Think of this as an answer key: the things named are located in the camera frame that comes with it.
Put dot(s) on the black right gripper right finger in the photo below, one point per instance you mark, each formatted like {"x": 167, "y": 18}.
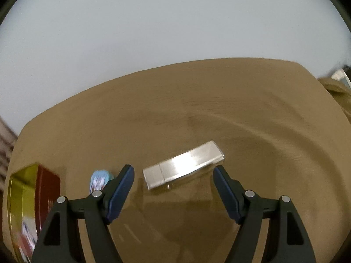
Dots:
{"x": 287, "y": 239}

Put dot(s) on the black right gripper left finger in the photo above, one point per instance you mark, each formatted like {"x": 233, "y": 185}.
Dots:
{"x": 59, "y": 239}

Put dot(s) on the teal small tape measure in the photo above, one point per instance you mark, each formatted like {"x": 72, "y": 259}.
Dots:
{"x": 99, "y": 179}

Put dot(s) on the gold toffee tin box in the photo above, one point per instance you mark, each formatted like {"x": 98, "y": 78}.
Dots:
{"x": 31, "y": 195}

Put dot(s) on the silver metallic rectangular case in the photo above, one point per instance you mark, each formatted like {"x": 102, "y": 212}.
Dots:
{"x": 179, "y": 166}

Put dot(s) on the brown tablecloth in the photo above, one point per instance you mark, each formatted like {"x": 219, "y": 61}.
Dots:
{"x": 280, "y": 129}

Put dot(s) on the patterned beige curtain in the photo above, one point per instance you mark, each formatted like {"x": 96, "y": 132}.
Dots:
{"x": 8, "y": 139}

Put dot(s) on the olive fabric bag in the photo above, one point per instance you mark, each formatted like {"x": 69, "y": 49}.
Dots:
{"x": 338, "y": 85}

